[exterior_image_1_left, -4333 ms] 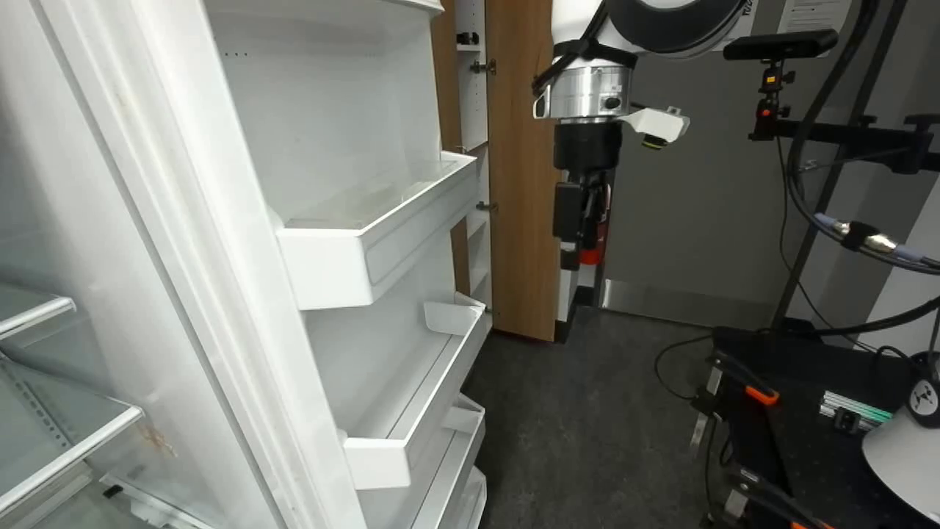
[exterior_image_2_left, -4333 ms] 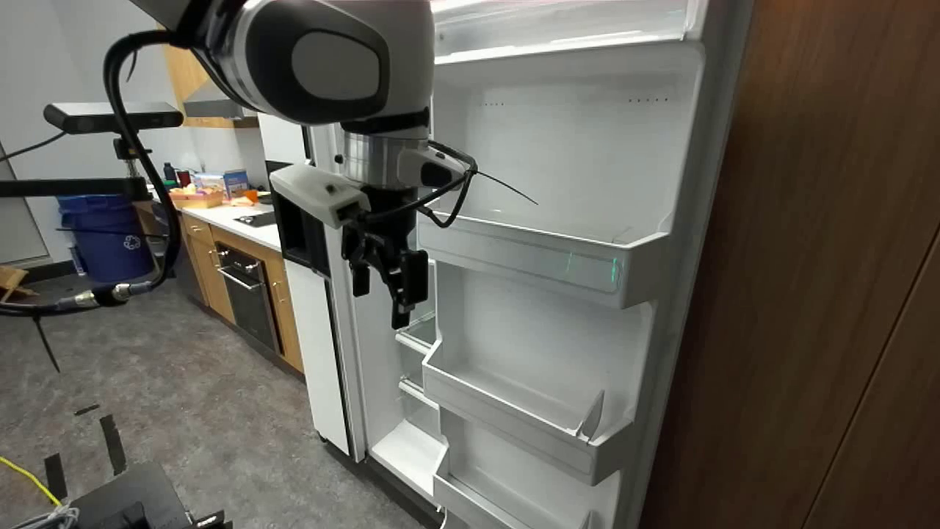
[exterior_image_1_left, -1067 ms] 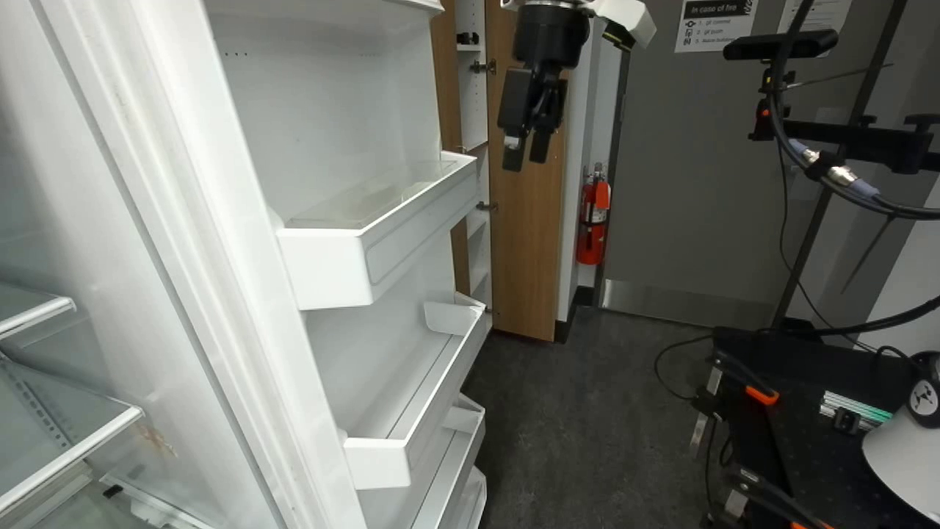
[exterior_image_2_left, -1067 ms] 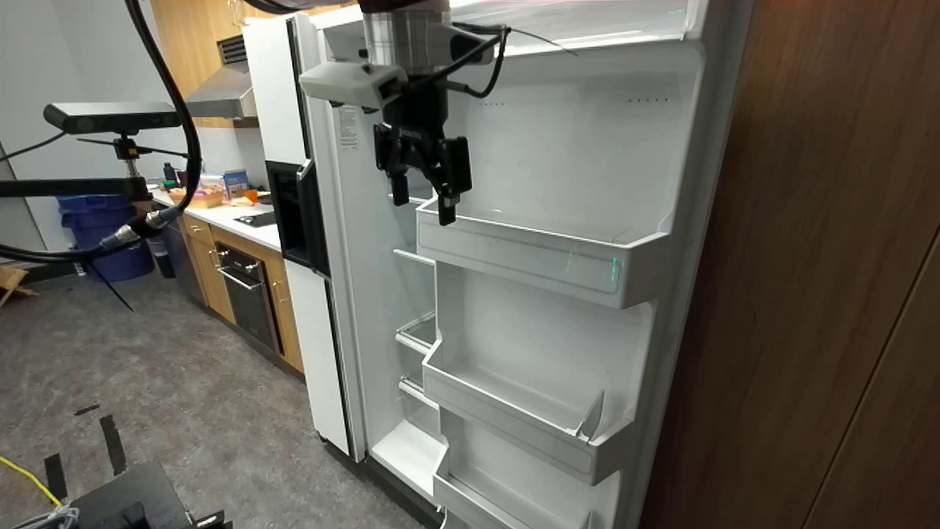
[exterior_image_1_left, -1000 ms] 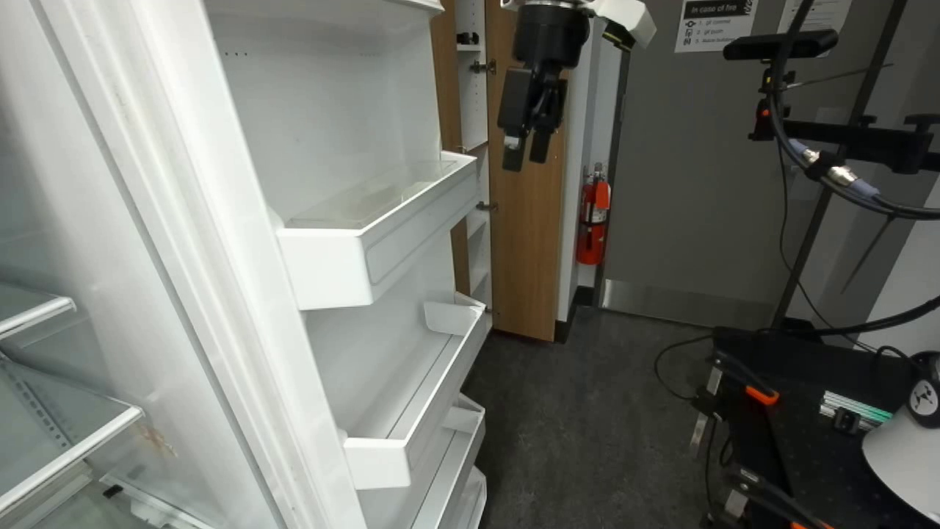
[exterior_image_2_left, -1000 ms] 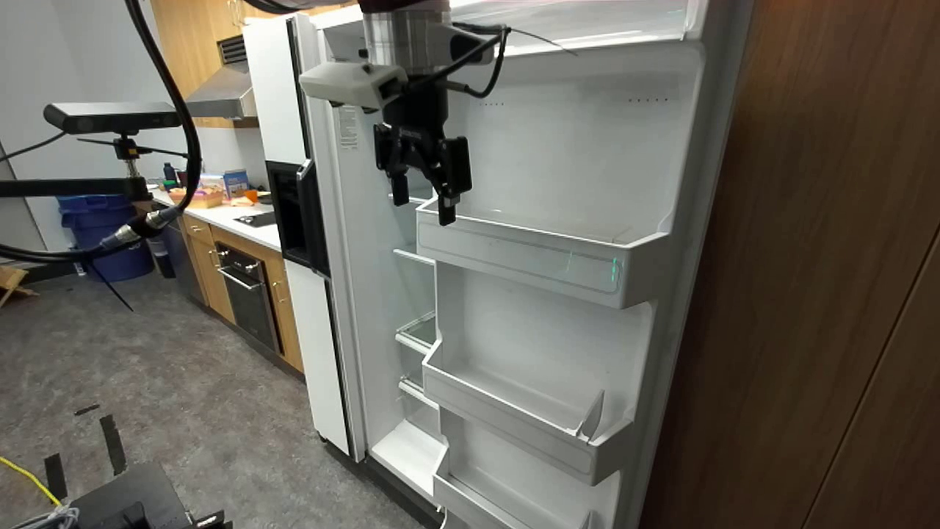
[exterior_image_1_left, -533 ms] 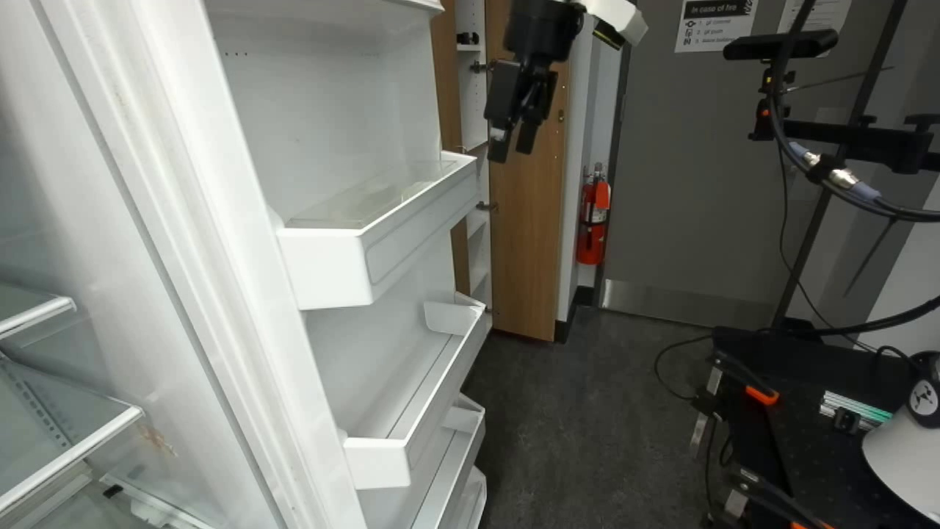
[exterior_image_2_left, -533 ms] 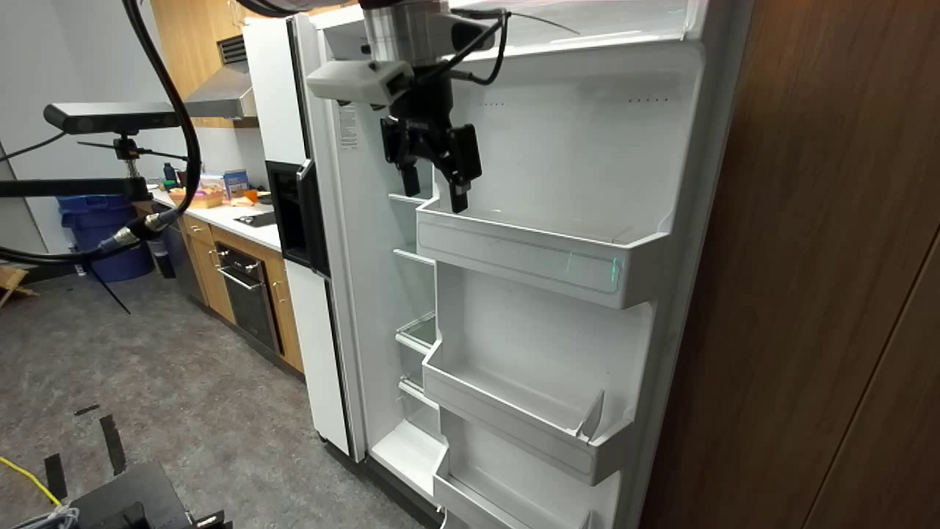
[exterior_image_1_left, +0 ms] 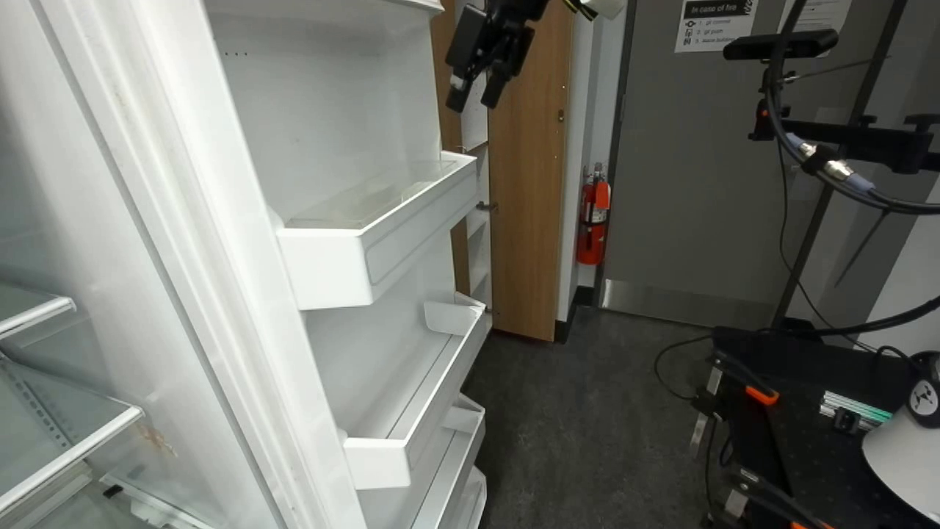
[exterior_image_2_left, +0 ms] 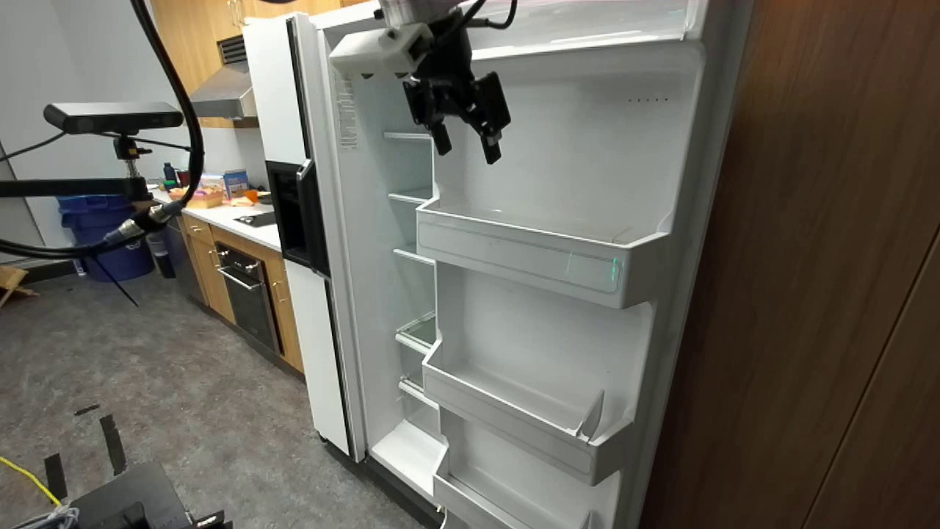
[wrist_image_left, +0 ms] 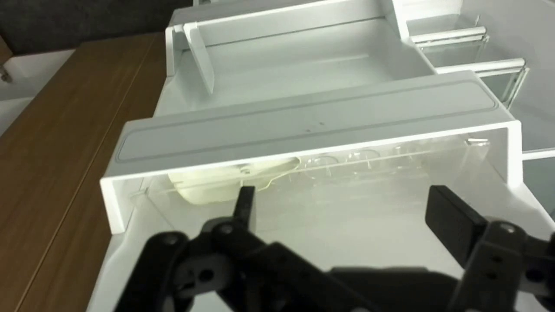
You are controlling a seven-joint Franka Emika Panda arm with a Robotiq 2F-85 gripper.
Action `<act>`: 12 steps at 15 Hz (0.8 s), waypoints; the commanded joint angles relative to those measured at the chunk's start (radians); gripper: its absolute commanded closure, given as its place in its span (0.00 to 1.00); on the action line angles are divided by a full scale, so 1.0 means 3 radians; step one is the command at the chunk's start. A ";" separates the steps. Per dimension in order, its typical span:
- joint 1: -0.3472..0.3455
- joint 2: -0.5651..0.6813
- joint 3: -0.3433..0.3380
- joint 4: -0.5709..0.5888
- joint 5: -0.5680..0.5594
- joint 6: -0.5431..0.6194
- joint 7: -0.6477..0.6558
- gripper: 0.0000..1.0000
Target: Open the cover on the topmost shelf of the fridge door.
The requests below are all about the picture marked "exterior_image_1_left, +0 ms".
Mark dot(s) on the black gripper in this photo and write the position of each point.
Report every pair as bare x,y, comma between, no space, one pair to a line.
516,20

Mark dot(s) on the white fridge door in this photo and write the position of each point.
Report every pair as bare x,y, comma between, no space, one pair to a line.
333,106

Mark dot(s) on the large white door bin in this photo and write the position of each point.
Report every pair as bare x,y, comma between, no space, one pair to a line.
391,230

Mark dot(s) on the grey metal door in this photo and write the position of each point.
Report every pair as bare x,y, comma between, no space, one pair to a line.
687,177

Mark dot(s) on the white door bin with divider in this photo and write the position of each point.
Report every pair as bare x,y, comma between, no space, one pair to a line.
422,412

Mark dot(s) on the low white door bin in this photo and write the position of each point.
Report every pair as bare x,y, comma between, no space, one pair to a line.
454,472

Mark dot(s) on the white fridge body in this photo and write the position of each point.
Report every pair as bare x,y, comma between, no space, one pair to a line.
61,196

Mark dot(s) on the glass fridge shelf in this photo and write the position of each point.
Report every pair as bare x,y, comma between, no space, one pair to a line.
33,314
68,443

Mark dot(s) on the red fire extinguisher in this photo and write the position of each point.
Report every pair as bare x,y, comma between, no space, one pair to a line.
595,217

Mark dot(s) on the white paper sign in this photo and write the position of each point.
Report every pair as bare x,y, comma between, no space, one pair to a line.
714,24

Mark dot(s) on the black robot cart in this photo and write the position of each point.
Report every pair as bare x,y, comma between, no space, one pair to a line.
794,443

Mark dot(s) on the black round knob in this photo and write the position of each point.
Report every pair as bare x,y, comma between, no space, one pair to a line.
927,393

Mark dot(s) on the white dome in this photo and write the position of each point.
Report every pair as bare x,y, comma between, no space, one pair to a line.
905,465

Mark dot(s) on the dark wooden wall panel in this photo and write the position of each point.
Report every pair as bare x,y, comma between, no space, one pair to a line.
531,196

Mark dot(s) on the black stereo camera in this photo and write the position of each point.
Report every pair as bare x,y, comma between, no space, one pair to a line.
779,46

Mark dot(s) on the black camera stand bar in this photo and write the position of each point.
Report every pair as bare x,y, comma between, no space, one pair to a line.
863,142

